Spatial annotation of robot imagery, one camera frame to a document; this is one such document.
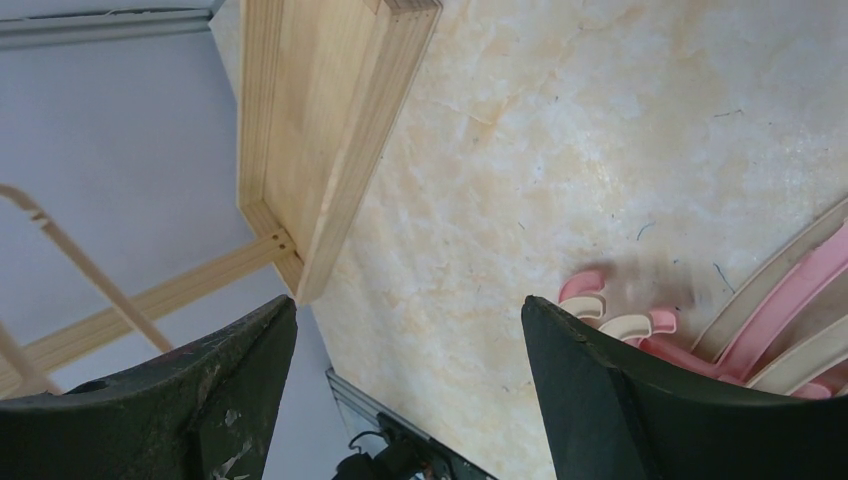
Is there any pink hanger in pile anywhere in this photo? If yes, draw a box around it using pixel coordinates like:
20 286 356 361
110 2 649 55
558 221 848 401

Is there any black base bar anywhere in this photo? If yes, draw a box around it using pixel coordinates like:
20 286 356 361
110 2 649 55
332 413 495 480

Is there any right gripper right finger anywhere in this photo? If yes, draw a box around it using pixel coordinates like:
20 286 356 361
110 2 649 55
521 296 847 479

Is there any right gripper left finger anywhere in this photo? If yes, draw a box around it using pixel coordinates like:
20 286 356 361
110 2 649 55
1 296 298 479

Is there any beige plastic hanger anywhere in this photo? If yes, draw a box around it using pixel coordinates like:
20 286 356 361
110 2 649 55
1 184 174 398

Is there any beige hanger with left hook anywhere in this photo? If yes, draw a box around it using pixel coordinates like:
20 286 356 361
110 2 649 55
561 294 606 320

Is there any beige hanger pile front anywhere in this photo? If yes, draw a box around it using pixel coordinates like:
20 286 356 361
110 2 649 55
599 195 848 397

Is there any wooden hanger rack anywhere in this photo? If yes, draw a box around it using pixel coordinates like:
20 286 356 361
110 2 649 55
1 1 441 398

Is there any aluminium rail frame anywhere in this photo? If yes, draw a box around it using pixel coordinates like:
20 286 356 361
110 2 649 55
1 7 216 51

